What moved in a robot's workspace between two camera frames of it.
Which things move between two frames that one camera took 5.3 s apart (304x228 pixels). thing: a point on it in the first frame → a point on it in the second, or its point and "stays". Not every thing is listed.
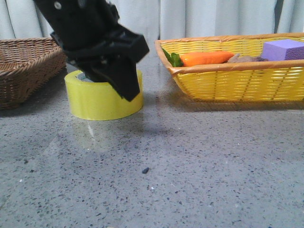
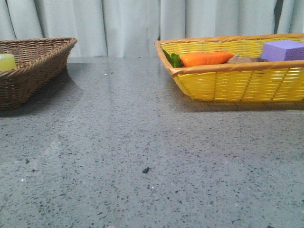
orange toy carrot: [198, 58] stays
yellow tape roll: [99, 101] → [7, 62]
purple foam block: [283, 50] stays
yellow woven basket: [279, 80] stays
